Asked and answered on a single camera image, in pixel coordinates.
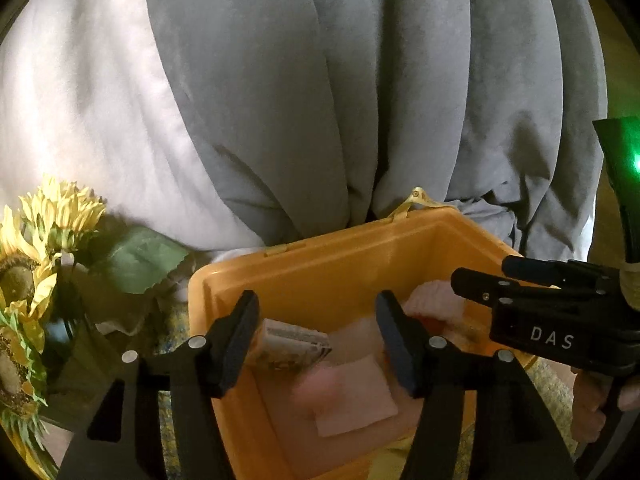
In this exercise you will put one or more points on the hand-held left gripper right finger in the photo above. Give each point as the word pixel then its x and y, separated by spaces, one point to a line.
pixel 396 345

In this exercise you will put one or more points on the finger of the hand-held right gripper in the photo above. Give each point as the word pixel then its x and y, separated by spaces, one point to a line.
pixel 480 285
pixel 560 275

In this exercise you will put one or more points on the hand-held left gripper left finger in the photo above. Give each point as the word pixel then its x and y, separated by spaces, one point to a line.
pixel 240 342

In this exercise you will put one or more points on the white blue tissue pack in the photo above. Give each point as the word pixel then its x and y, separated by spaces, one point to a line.
pixel 295 345

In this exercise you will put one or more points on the pink cloth pad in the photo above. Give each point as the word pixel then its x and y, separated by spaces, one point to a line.
pixel 355 395

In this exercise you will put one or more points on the person's right hand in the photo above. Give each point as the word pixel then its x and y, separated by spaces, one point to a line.
pixel 587 402

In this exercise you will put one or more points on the yellow blue plaid blanket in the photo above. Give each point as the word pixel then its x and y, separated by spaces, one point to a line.
pixel 547 395

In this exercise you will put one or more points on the grey-green flower pot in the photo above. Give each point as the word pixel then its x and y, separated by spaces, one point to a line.
pixel 105 355

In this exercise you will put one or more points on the sunflower bouquet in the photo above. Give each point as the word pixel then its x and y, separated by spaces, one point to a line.
pixel 30 280

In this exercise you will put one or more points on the grey curtain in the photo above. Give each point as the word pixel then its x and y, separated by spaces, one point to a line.
pixel 375 85

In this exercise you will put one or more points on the pale pink curtain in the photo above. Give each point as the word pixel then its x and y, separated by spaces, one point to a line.
pixel 85 110

